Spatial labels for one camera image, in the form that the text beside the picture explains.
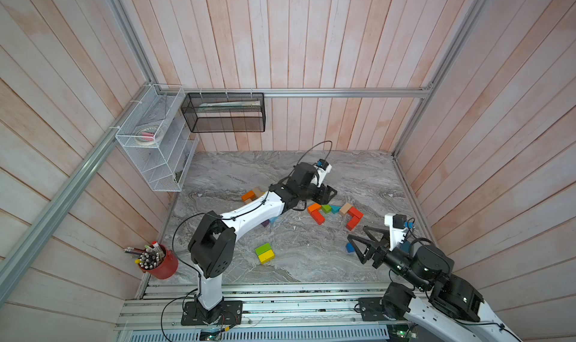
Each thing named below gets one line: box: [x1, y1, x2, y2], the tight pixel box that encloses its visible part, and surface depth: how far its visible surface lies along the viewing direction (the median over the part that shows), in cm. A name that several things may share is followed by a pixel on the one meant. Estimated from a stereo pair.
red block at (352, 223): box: [345, 216, 360, 231], surface depth 97 cm
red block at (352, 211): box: [348, 206, 364, 219], surface depth 99 cm
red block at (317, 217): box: [310, 210, 326, 226], surface depth 98 cm
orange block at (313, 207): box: [306, 202, 322, 215], surface depth 99 cm
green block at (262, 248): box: [255, 243, 272, 256], surface depth 88 cm
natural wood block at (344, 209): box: [339, 202, 353, 217], surface depth 100 cm
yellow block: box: [258, 249, 276, 264], surface depth 86 cm
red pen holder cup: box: [123, 240, 179, 280], surface depth 75 cm
